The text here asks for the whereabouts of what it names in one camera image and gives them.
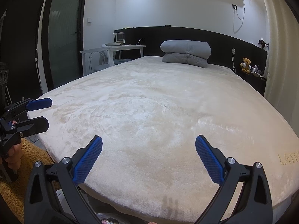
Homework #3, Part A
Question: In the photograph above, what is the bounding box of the left bare hand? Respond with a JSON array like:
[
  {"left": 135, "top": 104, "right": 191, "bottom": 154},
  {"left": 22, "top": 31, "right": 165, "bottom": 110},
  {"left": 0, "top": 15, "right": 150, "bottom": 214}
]
[{"left": 5, "top": 143, "right": 23, "bottom": 172}]

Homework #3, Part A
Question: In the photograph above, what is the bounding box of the white chair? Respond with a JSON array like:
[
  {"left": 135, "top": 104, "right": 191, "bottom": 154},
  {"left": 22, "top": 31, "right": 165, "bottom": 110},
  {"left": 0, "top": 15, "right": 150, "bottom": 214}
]
[{"left": 88, "top": 51, "right": 109, "bottom": 73}]

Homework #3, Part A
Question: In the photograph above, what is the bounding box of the dark glass door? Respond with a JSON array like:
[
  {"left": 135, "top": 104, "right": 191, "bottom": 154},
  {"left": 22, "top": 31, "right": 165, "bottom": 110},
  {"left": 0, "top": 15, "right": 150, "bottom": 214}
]
[{"left": 41, "top": 0, "right": 85, "bottom": 91}]

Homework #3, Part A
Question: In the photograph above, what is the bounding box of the white desk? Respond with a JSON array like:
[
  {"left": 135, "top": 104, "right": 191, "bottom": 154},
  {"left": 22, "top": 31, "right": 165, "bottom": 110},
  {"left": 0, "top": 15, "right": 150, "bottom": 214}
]
[{"left": 80, "top": 45, "right": 146, "bottom": 76}]

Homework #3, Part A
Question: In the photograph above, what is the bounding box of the black nightstand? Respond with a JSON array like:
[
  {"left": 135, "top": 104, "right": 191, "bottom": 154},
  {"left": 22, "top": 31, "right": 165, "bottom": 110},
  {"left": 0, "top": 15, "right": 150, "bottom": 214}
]
[{"left": 236, "top": 70, "right": 266, "bottom": 96}]

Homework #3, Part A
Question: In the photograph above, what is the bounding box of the cream curtain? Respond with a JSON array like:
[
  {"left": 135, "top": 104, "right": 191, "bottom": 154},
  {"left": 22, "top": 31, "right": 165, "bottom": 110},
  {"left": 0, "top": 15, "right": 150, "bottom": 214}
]
[{"left": 264, "top": 0, "right": 298, "bottom": 134}]

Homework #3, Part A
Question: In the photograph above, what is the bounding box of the bed with beige blanket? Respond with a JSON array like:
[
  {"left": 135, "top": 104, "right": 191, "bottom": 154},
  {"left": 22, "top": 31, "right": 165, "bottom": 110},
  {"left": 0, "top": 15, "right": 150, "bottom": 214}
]
[{"left": 28, "top": 56, "right": 298, "bottom": 223}]

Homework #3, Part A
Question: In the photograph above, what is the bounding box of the small white appliance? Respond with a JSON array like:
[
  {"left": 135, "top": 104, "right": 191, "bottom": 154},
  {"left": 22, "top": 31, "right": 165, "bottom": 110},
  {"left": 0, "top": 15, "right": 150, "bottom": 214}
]
[{"left": 113, "top": 32, "right": 125, "bottom": 45}]

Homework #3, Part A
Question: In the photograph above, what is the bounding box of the teddy bear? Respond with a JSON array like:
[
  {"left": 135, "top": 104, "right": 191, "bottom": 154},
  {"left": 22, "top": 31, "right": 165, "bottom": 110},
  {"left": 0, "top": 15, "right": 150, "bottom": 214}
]
[{"left": 240, "top": 58, "right": 251, "bottom": 74}]

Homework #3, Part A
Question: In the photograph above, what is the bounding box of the black headboard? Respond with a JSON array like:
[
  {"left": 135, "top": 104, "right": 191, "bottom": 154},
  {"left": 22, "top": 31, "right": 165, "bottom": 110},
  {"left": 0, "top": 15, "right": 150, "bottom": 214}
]
[{"left": 113, "top": 26, "right": 268, "bottom": 94}]

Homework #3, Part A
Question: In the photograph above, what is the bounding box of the grey folded pillow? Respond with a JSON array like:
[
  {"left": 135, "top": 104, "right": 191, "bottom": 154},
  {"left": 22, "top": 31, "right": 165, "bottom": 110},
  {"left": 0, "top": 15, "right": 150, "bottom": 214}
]
[{"left": 160, "top": 39, "right": 211, "bottom": 68}]

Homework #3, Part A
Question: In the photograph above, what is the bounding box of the white wall cable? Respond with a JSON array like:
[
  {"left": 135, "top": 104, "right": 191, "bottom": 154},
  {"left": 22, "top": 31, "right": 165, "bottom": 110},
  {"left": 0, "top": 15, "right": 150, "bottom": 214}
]
[{"left": 232, "top": 0, "right": 246, "bottom": 34}]

